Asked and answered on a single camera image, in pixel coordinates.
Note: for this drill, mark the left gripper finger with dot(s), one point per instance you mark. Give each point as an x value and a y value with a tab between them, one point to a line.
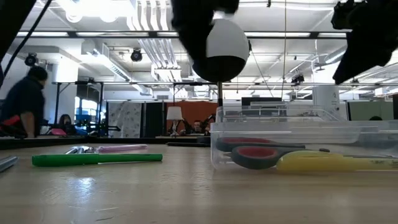
194	34

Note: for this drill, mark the pink pen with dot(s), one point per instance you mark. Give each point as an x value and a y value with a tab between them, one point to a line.
122	148

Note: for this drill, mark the orange partition panel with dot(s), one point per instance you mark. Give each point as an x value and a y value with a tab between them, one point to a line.
192	112

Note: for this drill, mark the black metal rack frame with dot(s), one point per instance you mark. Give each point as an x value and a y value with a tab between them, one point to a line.
101	105

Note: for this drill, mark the standing person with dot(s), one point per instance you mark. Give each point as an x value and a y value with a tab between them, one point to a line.
26	99

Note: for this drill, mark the white globe lamp, black base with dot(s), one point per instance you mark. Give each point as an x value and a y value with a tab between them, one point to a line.
227	40

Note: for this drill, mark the yellow highlighter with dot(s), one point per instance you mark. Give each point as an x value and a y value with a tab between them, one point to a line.
326	162

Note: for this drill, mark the seated person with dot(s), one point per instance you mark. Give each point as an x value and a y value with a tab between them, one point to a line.
197	126
66	123

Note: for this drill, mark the green marker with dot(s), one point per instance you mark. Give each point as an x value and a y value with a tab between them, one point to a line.
93	159

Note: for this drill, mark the black ceiling spotlight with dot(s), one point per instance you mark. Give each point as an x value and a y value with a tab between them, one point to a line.
136	55
31	59
298	79

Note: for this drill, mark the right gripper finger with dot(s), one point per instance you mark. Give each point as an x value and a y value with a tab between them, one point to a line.
360	59

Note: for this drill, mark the white shade table lamp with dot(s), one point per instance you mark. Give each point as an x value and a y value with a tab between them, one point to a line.
174	113

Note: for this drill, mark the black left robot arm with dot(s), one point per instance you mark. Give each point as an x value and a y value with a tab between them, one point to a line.
14	21

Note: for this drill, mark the black and red scissors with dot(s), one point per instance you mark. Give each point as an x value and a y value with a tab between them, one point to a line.
258	155

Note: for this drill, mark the black metal table frame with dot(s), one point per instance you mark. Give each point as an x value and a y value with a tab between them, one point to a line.
93	141

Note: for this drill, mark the clear plastic supply box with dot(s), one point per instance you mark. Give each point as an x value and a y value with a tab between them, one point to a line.
311	130

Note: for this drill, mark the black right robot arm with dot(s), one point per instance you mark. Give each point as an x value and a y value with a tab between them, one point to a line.
385	18

